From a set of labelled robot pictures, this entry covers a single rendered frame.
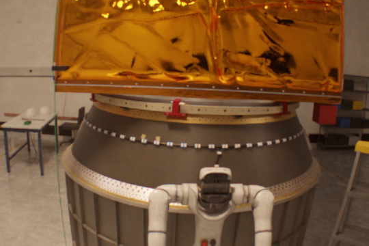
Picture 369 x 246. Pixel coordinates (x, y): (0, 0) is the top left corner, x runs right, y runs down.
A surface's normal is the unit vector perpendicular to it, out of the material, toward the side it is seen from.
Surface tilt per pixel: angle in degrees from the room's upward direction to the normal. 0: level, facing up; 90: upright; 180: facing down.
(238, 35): 88
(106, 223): 90
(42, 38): 90
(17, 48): 90
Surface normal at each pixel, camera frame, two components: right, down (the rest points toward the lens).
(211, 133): 0.05, -0.34
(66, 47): -0.15, 0.10
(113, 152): -0.49, -0.38
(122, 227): -0.46, 0.11
